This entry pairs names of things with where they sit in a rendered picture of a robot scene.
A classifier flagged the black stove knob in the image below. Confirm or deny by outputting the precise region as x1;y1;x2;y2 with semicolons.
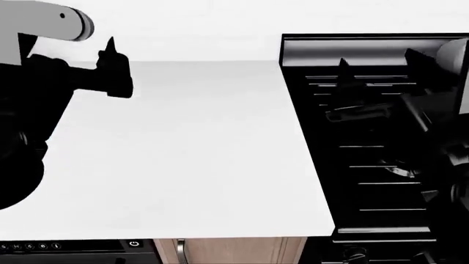
342;246;369;263

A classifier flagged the black dishwasher control panel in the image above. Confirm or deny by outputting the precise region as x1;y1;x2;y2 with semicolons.
0;238;159;264

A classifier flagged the wooden cabinet door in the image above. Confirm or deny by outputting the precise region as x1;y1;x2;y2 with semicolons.
152;236;308;264

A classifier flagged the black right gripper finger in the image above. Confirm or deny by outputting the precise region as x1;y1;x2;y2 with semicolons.
404;47;443;97
335;57;357;106

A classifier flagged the silver cabinet door handle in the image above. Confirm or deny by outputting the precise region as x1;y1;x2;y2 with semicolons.
176;238;187;264

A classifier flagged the black gas stove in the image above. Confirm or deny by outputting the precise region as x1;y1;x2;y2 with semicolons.
279;32;469;264

